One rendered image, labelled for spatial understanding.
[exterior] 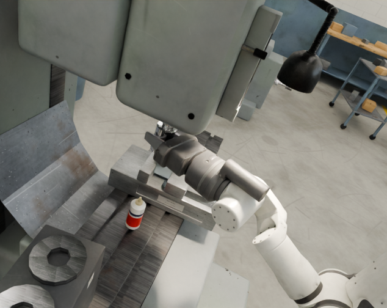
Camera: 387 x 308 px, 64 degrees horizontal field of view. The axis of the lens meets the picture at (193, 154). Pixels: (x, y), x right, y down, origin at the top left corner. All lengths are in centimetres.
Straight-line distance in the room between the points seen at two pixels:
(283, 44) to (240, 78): 663
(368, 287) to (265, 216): 21
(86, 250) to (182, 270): 40
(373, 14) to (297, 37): 139
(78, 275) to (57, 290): 4
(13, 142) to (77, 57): 38
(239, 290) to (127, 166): 56
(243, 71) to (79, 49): 29
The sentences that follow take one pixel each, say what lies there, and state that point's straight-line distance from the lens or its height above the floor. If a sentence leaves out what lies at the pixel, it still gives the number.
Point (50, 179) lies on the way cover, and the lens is 98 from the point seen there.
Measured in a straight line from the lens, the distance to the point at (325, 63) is 652.
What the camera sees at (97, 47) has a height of 141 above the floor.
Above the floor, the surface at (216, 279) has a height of 73.
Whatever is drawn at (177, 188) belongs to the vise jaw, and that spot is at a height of 103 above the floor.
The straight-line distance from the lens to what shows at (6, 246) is 110.
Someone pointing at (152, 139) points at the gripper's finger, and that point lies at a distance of 70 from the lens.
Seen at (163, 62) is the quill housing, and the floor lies 143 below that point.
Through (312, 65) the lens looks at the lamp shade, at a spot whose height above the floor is 150.
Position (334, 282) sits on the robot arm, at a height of 118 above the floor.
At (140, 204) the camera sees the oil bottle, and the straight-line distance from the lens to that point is 83.
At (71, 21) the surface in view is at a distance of 58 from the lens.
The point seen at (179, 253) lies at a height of 85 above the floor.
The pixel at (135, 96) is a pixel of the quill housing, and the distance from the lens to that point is 58.
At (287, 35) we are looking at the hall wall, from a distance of 717.
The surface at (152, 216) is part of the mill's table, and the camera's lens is 93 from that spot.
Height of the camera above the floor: 162
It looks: 35 degrees down
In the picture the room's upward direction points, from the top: 22 degrees clockwise
